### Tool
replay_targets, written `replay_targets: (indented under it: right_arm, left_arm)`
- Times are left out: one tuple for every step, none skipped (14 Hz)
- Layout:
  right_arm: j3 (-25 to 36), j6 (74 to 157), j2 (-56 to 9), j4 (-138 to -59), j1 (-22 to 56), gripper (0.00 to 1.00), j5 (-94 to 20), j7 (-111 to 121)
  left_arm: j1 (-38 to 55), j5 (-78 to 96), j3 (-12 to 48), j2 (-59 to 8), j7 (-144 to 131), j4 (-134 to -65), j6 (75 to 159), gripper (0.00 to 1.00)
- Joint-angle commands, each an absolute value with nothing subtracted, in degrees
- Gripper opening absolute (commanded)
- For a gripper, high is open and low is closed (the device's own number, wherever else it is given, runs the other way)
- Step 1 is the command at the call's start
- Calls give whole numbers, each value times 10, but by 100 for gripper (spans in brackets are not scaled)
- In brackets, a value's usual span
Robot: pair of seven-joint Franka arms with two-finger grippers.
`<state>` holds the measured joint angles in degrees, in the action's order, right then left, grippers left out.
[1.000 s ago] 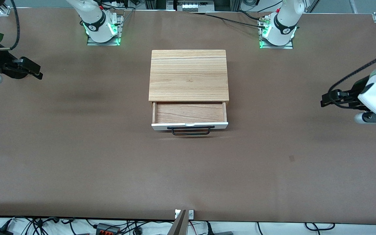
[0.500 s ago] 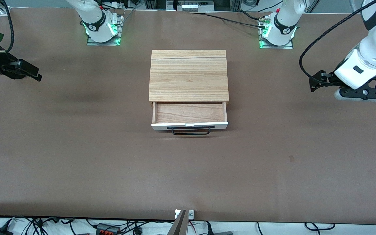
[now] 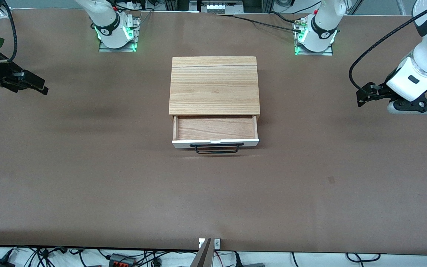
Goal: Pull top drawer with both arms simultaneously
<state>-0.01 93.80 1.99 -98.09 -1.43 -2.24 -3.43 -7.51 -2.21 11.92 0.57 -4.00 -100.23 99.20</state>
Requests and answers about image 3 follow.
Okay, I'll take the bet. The black metal drawer handle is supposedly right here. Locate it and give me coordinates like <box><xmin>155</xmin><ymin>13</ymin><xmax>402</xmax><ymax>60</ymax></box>
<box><xmin>190</xmin><ymin>143</ymin><xmax>244</xmax><ymax>154</ymax></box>

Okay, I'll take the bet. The white-fronted wooden drawer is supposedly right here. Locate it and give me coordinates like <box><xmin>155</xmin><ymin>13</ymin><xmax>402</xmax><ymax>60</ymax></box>
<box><xmin>172</xmin><ymin>115</ymin><xmax>260</xmax><ymax>149</ymax></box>

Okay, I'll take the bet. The wooden drawer cabinet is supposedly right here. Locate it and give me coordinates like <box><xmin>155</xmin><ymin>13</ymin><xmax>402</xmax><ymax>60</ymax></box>
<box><xmin>168</xmin><ymin>56</ymin><xmax>261</xmax><ymax>121</ymax></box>

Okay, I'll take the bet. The grey power strip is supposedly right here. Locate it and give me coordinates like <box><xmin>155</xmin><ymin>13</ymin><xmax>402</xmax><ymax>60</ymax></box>
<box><xmin>200</xmin><ymin>0</ymin><xmax>242</xmax><ymax>14</ymax></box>

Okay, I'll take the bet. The black box with orange connectors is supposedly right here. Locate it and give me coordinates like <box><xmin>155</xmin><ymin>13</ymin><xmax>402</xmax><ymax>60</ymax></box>
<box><xmin>107</xmin><ymin>253</ymin><xmax>137</xmax><ymax>267</ymax></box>

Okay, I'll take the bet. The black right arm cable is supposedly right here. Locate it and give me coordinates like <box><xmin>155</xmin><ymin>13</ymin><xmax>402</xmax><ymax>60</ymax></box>
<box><xmin>0</xmin><ymin>0</ymin><xmax>18</xmax><ymax>63</ymax></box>

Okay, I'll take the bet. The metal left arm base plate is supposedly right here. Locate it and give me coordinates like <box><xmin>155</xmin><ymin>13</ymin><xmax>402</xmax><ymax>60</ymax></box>
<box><xmin>294</xmin><ymin>22</ymin><xmax>334</xmax><ymax>56</ymax></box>

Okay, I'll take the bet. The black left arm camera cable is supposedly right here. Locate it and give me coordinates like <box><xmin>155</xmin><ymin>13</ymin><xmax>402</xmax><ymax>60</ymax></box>
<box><xmin>348</xmin><ymin>0</ymin><xmax>427</xmax><ymax>94</ymax></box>

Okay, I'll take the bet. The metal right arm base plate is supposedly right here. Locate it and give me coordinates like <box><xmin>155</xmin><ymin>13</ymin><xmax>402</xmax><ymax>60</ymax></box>
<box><xmin>99</xmin><ymin>17</ymin><xmax>140</xmax><ymax>52</ymax></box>

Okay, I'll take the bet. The short black table cable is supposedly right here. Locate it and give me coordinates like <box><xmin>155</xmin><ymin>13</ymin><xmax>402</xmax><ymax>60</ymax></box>
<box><xmin>268</xmin><ymin>12</ymin><xmax>301</xmax><ymax>24</ymax></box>

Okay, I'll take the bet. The long black table cable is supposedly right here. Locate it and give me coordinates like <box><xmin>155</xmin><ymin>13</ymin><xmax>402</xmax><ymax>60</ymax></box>
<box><xmin>216</xmin><ymin>14</ymin><xmax>303</xmax><ymax>32</ymax></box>

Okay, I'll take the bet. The looped black floor cable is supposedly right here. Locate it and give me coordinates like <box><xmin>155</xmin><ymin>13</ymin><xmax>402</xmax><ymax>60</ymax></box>
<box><xmin>346</xmin><ymin>253</ymin><xmax>381</xmax><ymax>263</ymax></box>

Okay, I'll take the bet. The small metal camera bracket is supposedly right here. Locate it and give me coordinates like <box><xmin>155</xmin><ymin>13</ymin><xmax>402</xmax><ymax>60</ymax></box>
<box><xmin>198</xmin><ymin>238</ymin><xmax>221</xmax><ymax>250</ymax></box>

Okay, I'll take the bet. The grey camera mount pole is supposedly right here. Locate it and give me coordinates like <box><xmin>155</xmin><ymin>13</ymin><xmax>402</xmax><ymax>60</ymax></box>
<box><xmin>190</xmin><ymin>238</ymin><xmax>214</xmax><ymax>267</ymax></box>

